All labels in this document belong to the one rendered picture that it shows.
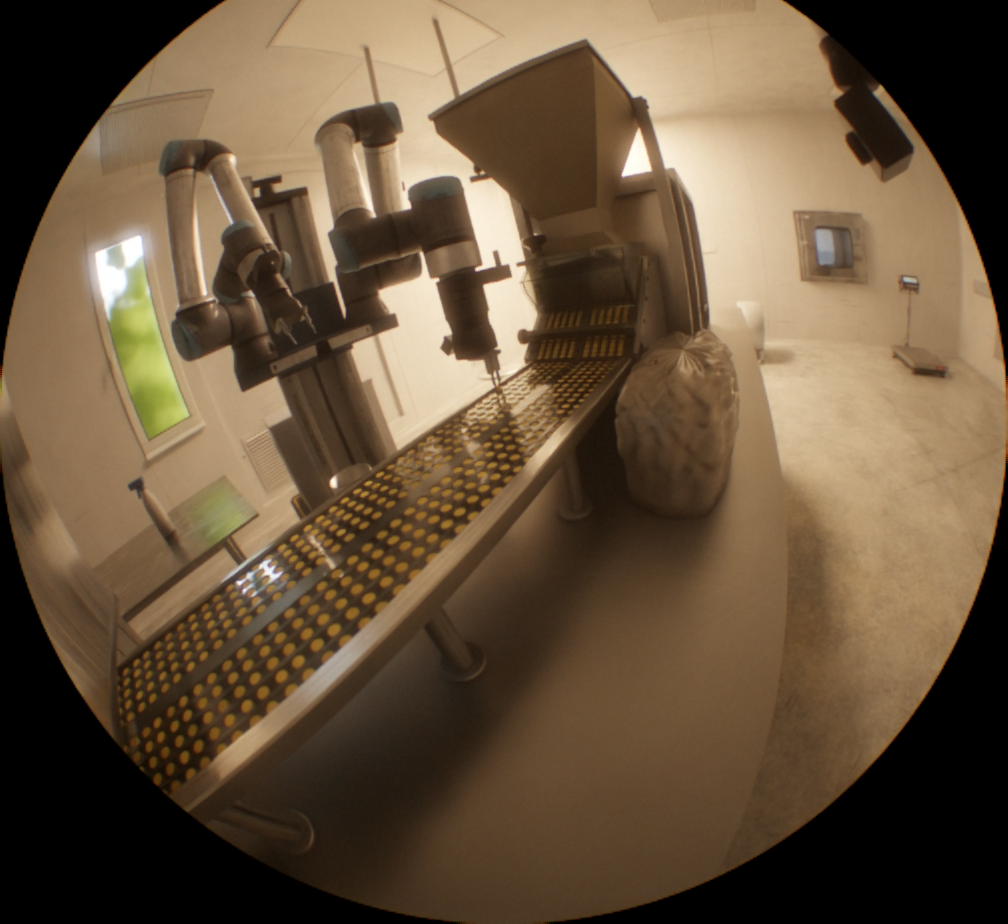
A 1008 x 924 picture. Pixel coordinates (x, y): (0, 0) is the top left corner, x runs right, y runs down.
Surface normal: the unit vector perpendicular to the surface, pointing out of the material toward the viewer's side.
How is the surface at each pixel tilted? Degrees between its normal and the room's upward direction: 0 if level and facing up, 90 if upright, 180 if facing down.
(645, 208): 90
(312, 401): 90
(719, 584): 0
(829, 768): 0
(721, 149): 90
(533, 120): 118
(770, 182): 90
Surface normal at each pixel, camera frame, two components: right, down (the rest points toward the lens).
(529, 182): -0.37, 0.81
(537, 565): -0.23, -0.89
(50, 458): 0.81, 0.04
